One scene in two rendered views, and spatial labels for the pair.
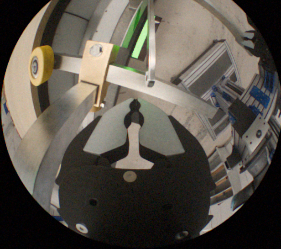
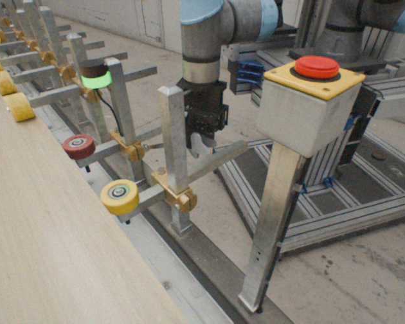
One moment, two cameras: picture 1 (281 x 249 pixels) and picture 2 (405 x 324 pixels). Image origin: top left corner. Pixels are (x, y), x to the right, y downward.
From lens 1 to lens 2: 0.63 m
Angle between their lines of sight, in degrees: 69
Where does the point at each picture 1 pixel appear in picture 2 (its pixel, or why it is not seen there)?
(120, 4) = not seen: hidden behind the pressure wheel
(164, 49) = not seen: hidden behind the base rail
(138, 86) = (195, 169)
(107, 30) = (133, 229)
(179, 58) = (229, 236)
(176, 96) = (213, 157)
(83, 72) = (165, 183)
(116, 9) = not seen: hidden behind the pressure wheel
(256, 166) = (331, 47)
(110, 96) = (205, 243)
